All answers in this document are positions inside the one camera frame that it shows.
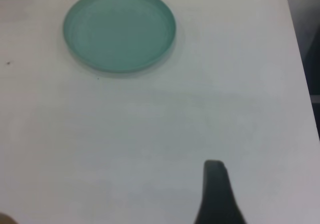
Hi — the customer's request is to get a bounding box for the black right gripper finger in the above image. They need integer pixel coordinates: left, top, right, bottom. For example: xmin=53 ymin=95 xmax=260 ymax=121
xmin=193 ymin=160 xmax=248 ymax=224

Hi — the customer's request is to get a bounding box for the green round plate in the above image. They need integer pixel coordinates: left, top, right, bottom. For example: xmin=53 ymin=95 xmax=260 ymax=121
xmin=62 ymin=0 xmax=177 ymax=74

